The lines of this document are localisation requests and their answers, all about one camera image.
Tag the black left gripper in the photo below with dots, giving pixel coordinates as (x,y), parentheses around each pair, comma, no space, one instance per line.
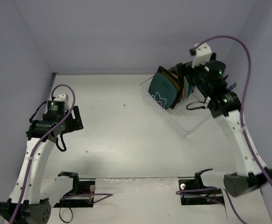
(76,118)

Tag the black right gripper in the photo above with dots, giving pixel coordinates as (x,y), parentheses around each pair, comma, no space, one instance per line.
(182,70)

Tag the teal embossed plate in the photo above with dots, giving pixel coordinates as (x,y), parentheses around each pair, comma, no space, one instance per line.
(190,90)

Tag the light green flower plate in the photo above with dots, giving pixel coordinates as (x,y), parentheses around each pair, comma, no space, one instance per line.
(187,89)

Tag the dark teal square plate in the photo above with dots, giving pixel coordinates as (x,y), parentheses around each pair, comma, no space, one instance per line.
(162,90)

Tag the yellow square plate black rim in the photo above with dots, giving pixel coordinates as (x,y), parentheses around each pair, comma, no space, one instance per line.
(167,74)

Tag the red plate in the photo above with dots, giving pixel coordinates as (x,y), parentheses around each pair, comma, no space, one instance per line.
(184,92)

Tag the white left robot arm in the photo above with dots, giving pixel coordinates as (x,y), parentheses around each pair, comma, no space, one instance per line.
(28,204)

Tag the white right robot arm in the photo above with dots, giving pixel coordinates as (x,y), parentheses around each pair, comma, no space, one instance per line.
(226,109)

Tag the iridescent fork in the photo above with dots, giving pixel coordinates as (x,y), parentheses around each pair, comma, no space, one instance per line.
(232,86)

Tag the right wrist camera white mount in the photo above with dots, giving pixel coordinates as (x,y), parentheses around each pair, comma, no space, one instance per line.
(202,54)

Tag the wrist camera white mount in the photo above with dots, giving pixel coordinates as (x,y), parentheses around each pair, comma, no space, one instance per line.
(61,97)
(202,54)

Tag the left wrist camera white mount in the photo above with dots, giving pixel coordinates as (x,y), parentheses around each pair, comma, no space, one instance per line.
(61,97)

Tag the clear wire dish rack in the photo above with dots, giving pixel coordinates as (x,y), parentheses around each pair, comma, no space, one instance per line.
(182,117)

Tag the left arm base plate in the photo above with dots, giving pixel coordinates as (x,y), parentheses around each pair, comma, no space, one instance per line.
(86,186)

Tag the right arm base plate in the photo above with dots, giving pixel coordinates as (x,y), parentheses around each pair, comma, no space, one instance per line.
(191,195)

